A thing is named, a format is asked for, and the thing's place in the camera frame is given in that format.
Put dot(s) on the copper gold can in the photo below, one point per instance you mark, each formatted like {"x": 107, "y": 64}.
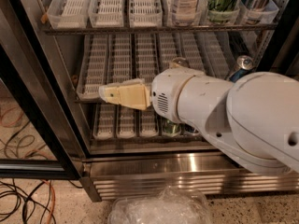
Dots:
{"x": 179, "y": 62}

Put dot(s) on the green drink can top shelf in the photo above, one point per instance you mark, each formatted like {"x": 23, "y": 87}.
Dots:
{"x": 220, "y": 11}

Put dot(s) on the green can front bottom shelf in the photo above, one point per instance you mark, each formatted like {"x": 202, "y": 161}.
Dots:
{"x": 170, "y": 128}

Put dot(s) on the open glass fridge door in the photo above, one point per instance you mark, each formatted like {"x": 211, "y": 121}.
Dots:
{"x": 37, "y": 69}

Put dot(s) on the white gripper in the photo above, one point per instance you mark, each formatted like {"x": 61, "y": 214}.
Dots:
{"x": 165, "y": 91}

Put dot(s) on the top wire shelf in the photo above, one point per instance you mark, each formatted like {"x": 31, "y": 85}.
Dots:
{"x": 157, "y": 30}

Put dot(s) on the middle wire shelf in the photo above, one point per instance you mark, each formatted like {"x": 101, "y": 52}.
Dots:
{"x": 90, "y": 99}

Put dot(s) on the clear plastic bag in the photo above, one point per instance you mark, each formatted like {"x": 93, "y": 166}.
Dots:
{"x": 170, "y": 206}

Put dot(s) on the blue silver can middle shelf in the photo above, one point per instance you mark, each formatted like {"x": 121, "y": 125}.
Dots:
{"x": 244, "y": 64}

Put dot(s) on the stainless steel fridge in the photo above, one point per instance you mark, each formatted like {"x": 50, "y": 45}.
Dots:
{"x": 112, "y": 171}

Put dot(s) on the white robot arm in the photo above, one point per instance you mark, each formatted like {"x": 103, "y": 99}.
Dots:
{"x": 254, "y": 121}

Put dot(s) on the bottom wire shelf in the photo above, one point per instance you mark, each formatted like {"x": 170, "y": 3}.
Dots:
{"x": 145, "y": 140}

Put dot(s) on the blue can bottom shelf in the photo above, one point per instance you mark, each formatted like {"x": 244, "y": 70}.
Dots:
{"x": 190, "y": 131}

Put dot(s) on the silver blue can top shelf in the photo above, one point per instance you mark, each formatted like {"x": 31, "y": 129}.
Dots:
{"x": 255, "y": 10}

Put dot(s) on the wire shelf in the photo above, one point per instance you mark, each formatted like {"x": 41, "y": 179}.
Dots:
{"x": 157, "y": 30}
{"x": 145, "y": 140}
{"x": 90, "y": 99}

